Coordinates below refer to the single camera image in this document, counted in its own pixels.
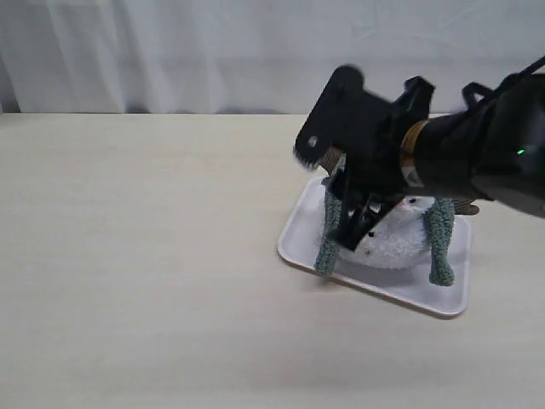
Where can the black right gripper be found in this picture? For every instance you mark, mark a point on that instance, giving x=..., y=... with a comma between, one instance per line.
x=369, y=129

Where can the white plush snowman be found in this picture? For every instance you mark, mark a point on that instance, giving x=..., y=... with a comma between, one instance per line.
x=391, y=251

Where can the green knitted scarf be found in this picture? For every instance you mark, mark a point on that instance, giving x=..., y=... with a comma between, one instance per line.
x=440, y=251

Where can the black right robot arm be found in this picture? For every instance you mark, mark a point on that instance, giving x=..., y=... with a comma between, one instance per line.
x=492, y=150

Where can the white plastic tray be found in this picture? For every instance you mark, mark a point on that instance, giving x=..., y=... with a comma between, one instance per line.
x=298, y=246

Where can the white curtain backdrop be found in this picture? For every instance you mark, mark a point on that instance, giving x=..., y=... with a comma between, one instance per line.
x=251, y=56

